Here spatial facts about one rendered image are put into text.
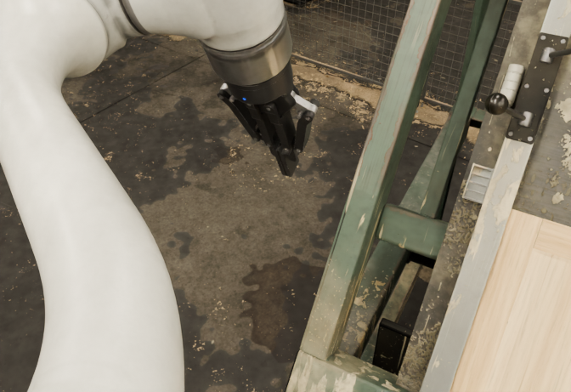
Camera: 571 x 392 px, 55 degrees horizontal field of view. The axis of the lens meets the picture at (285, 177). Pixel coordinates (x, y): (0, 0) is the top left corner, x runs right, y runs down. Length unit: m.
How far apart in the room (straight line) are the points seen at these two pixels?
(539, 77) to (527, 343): 0.49
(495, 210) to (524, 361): 0.28
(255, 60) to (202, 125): 2.92
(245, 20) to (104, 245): 0.27
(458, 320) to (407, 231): 0.21
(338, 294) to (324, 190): 1.83
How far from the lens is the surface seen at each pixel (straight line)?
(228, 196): 2.90
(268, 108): 0.63
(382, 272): 1.49
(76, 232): 0.29
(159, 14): 0.50
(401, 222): 1.18
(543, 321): 1.13
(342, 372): 1.17
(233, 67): 0.55
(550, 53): 1.10
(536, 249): 1.11
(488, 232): 1.09
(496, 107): 0.98
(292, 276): 2.50
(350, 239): 1.11
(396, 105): 1.11
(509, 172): 1.09
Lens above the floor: 1.90
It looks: 39 degrees down
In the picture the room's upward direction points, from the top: straight up
